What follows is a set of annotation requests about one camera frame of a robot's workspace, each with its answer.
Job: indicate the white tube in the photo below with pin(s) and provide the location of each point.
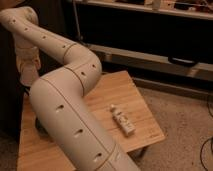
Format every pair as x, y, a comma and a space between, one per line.
122, 120

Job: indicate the grey metal shelf rail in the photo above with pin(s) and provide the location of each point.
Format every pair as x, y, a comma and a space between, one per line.
152, 62

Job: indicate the black handle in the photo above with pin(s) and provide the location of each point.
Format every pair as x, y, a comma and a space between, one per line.
182, 63

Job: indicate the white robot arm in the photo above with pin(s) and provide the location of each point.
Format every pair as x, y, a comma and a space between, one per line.
57, 97

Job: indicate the wooden table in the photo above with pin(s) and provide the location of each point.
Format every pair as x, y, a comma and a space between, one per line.
38, 152

